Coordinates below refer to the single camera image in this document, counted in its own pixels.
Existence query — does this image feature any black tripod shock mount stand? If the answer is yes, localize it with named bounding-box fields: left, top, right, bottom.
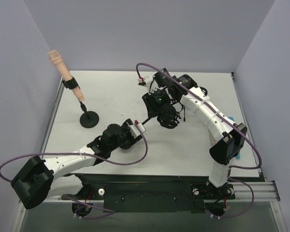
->
left=178, top=87, right=207, bottom=122

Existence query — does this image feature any black stand with beige microphone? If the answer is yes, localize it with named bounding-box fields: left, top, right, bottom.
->
left=62, top=77, right=100, bottom=129

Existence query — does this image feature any cyan microphone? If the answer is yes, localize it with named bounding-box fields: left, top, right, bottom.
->
left=228, top=116, right=242, bottom=160

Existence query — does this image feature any silver glitter microphone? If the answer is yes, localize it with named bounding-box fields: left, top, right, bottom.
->
left=208, top=131, right=217, bottom=146

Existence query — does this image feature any beige microphone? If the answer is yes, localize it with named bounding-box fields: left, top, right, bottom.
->
left=47, top=50, right=85, bottom=102

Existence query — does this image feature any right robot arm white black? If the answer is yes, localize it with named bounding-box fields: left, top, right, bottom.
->
left=138, top=69, right=247, bottom=198

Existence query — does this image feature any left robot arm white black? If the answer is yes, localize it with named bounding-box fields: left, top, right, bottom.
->
left=11, top=119, right=146, bottom=209

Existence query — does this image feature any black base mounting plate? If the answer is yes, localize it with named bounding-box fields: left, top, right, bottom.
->
left=49, top=173, right=235, bottom=213

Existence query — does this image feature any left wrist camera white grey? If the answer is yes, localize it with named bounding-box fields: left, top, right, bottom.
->
left=129, top=120, right=146, bottom=138

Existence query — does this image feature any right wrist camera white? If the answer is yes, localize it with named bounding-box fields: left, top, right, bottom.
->
left=138, top=76, right=159, bottom=95

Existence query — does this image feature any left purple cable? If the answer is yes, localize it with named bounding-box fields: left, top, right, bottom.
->
left=0, top=135, right=149, bottom=183

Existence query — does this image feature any purple cable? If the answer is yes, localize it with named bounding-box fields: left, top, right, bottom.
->
left=0, top=135, right=149, bottom=183
left=136, top=63, right=263, bottom=170

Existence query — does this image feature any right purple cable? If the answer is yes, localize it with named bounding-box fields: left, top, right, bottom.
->
left=136, top=63, right=263, bottom=170

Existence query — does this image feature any aluminium frame rail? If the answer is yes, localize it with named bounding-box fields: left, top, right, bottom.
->
left=228, top=168, right=280, bottom=203

